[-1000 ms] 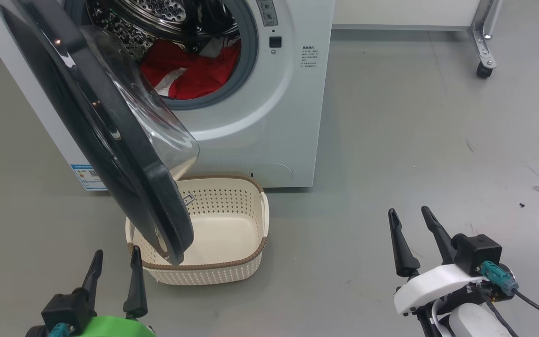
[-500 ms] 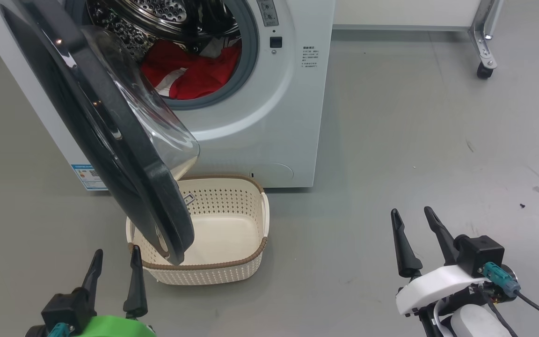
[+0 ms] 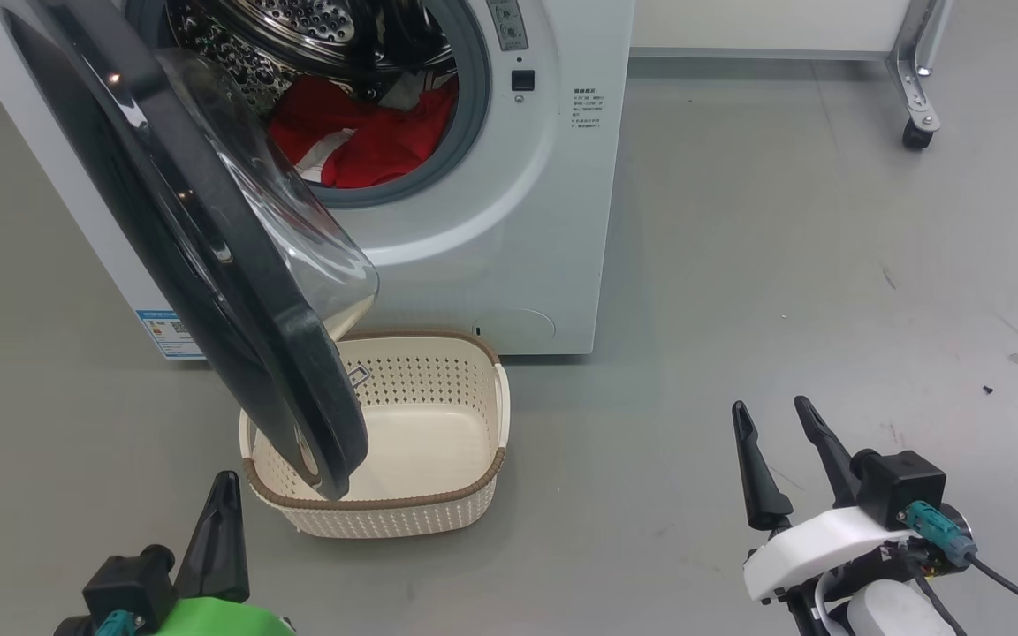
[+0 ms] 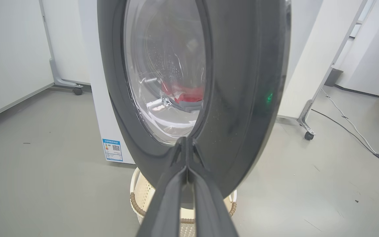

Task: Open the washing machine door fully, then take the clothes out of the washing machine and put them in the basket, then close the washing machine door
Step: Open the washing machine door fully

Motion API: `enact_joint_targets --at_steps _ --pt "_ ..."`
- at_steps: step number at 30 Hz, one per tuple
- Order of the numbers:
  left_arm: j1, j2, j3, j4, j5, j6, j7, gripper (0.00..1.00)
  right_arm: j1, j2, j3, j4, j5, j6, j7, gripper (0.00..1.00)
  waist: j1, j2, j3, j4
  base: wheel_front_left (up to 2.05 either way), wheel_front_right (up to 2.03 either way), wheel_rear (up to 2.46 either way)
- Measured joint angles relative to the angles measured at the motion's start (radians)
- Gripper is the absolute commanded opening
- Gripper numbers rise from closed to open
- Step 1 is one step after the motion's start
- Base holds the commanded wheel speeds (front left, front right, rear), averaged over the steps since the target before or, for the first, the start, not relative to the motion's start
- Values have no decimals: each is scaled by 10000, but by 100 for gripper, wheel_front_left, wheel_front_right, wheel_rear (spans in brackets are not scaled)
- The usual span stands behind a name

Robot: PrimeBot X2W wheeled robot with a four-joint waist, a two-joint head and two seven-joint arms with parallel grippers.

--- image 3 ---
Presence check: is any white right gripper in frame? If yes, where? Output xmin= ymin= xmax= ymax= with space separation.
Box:
xmin=732 ymin=395 xmax=916 ymax=606

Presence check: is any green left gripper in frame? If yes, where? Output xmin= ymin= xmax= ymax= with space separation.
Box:
xmin=148 ymin=472 xmax=298 ymax=636

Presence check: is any washing machine door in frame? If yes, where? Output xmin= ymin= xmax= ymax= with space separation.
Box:
xmin=0 ymin=0 xmax=380 ymax=501

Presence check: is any red cloth garment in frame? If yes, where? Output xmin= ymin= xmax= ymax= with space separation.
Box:
xmin=266 ymin=75 xmax=460 ymax=189

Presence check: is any cream perforated laundry basket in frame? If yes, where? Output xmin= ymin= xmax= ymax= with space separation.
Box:
xmin=239 ymin=329 xmax=510 ymax=540

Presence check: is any white front-load washing machine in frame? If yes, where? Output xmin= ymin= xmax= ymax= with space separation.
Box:
xmin=0 ymin=0 xmax=635 ymax=360

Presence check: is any grey warning instruction sticker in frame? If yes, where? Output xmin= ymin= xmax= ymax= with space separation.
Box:
xmin=484 ymin=0 xmax=529 ymax=52

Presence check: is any blue energy label sticker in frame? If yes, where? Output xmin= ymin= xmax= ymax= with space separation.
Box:
xmin=136 ymin=309 xmax=205 ymax=360

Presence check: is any grey partition stand with caster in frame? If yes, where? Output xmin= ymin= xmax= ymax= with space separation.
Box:
xmin=885 ymin=0 xmax=956 ymax=151

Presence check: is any teal left camera connector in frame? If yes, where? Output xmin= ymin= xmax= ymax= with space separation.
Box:
xmin=94 ymin=609 xmax=143 ymax=636

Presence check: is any teal camera connector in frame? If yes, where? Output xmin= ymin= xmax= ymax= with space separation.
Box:
xmin=94 ymin=609 xmax=143 ymax=636
xmin=905 ymin=501 xmax=976 ymax=568

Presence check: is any teal right camera connector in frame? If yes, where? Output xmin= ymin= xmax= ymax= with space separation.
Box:
xmin=905 ymin=501 xmax=976 ymax=568

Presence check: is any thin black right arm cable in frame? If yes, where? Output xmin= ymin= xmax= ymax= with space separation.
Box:
xmin=911 ymin=565 xmax=969 ymax=636

